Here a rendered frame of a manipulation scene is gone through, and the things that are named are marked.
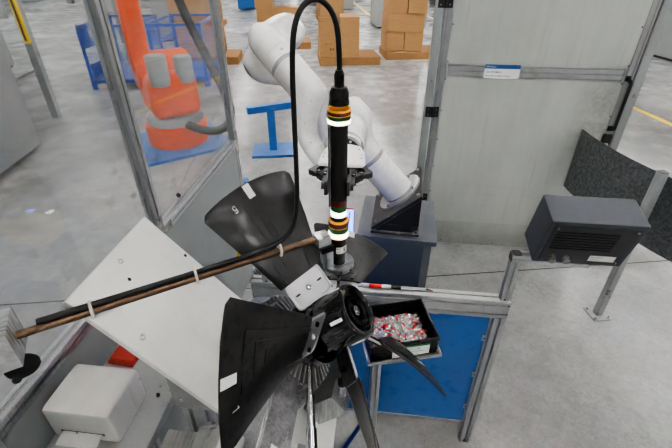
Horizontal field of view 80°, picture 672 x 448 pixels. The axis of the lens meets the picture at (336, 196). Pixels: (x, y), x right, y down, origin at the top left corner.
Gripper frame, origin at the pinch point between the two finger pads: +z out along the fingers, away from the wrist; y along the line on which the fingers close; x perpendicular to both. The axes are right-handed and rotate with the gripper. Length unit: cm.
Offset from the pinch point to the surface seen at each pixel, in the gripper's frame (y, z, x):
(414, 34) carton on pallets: -69, -826, -94
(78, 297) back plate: 43, 24, -12
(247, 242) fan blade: 18.0, 6.1, -11.4
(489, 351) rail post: -53, -36, -87
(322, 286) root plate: 2.7, 5.6, -22.3
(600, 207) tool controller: -72, -35, -22
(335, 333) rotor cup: -1.3, 15.0, -25.8
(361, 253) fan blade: -4.8, -15.7, -29.4
